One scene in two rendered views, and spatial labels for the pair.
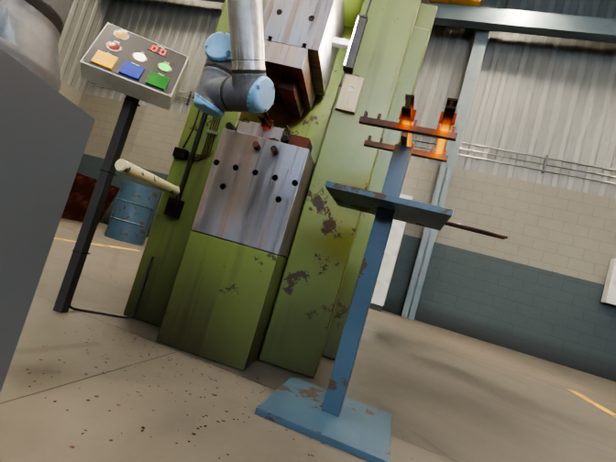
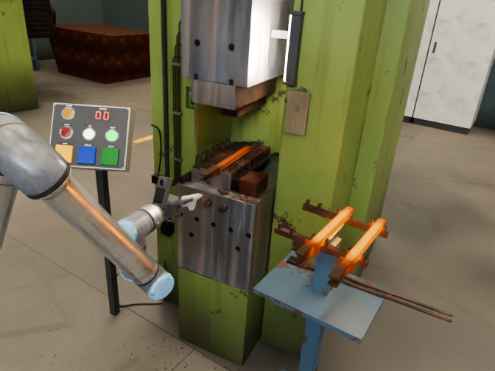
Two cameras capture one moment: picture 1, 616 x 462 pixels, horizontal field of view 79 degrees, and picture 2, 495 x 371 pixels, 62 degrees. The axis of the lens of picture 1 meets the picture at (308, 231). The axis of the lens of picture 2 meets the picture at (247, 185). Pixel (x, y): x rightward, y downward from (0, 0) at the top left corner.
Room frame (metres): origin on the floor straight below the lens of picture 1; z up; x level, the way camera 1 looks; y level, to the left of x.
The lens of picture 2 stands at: (0.06, -0.31, 1.70)
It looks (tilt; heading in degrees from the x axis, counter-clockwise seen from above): 25 degrees down; 17
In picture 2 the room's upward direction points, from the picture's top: 4 degrees clockwise
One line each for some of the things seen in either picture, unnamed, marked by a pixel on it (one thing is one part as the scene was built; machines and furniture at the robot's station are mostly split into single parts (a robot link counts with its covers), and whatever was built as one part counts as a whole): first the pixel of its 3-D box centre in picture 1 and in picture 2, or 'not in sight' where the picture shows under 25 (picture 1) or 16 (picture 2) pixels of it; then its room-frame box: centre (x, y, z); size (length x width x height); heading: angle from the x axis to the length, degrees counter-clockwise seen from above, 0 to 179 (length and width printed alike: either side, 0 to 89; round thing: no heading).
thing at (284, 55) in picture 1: (290, 79); (236, 85); (1.78, 0.29, 1.32); 0.42 x 0.20 x 0.10; 172
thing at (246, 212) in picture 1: (265, 202); (241, 212); (1.79, 0.24, 0.69); 0.56 x 0.38 x 0.45; 172
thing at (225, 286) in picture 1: (236, 294); (236, 285); (1.79, 0.24, 0.23); 0.56 x 0.38 x 0.47; 172
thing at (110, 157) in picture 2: (158, 82); (110, 157); (1.48, 0.75, 1.01); 0.07 x 0.05 x 0.07; 107
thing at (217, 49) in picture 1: (225, 57); (132, 230); (1.04, 0.37, 0.98); 0.12 x 0.09 x 0.10; 172
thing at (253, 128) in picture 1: (269, 147); (233, 161); (1.78, 0.29, 0.96); 0.42 x 0.20 x 0.09; 172
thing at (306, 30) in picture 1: (313, 34); (249, 26); (1.78, 0.25, 1.56); 0.42 x 0.39 x 0.40; 172
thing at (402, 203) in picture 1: (387, 207); (321, 291); (1.29, -0.24, 0.74); 0.40 x 0.30 x 0.02; 75
